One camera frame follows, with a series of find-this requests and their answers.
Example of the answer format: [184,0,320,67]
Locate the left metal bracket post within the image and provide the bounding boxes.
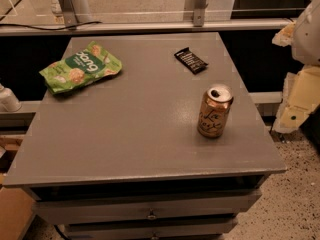
[58,0,78,29]

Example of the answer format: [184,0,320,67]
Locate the grey drawer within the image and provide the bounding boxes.
[66,216,237,240]
[33,189,261,224]

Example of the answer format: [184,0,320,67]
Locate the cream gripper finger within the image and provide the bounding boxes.
[272,22,296,47]
[273,66,320,133]

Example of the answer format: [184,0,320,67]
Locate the grey drawer cabinet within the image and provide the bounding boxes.
[2,32,288,240]

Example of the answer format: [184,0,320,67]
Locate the brown cardboard box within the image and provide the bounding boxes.
[0,135,34,240]

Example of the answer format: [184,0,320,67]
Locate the lower grey drawer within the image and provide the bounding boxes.
[66,216,237,240]

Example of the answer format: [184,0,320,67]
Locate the metal bracket post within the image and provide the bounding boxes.
[58,0,78,29]
[183,0,207,27]

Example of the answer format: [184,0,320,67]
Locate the upper grey drawer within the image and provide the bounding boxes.
[33,189,261,224]

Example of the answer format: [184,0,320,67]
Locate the white pipe at left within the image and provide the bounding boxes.
[0,84,21,112]

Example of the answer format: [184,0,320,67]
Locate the orange LaCroix soda can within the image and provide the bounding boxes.
[197,83,234,138]

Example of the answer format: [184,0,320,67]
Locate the green snack chip bag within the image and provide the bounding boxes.
[40,41,122,94]

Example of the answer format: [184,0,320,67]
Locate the right metal bracket post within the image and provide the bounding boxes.
[183,0,207,27]

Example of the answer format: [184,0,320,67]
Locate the black snack bar wrapper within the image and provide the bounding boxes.
[174,47,208,74]

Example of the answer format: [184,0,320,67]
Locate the black cable on rail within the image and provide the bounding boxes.
[0,20,103,31]

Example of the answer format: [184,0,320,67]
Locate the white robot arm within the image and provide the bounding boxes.
[272,0,320,133]

